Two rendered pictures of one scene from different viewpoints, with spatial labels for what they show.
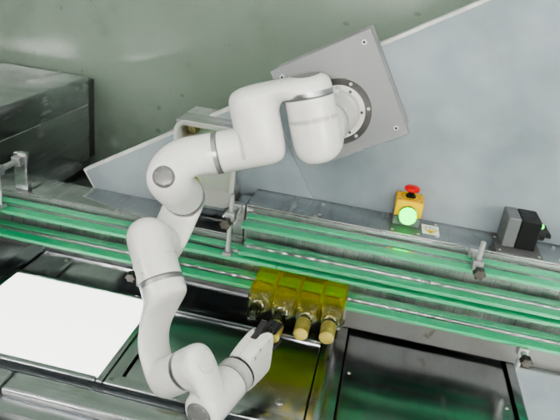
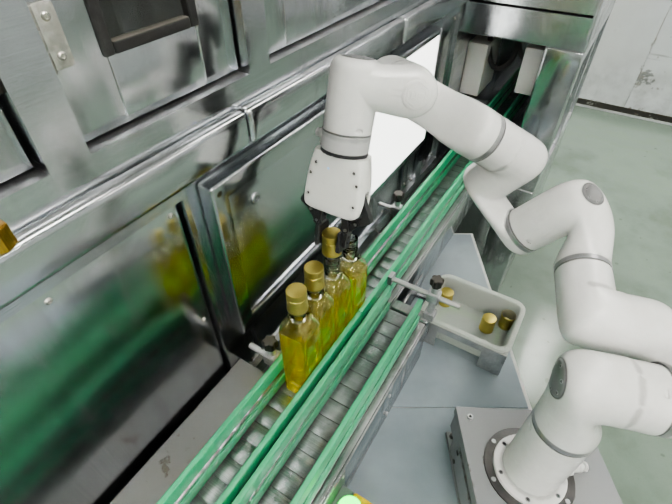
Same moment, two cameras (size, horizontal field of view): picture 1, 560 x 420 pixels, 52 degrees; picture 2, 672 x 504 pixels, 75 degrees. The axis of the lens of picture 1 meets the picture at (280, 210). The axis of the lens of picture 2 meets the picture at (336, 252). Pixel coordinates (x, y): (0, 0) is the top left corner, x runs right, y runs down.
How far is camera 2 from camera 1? 79 cm
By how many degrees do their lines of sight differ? 31
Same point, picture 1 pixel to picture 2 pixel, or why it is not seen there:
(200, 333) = not seen: hidden behind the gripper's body
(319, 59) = (599, 474)
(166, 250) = (518, 154)
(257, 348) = (360, 184)
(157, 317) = (452, 110)
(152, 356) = not seen: hidden behind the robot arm
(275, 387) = (264, 212)
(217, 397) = (368, 80)
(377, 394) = (164, 328)
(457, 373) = (93, 472)
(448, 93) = not seen: outside the picture
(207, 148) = (605, 254)
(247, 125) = (637, 302)
